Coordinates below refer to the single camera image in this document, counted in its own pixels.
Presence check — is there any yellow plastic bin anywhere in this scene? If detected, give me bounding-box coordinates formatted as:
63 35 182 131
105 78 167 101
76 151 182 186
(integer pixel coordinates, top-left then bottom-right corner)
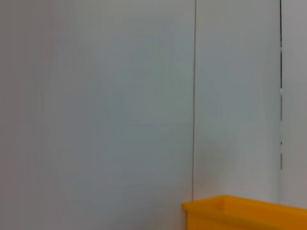
181 194 307 230

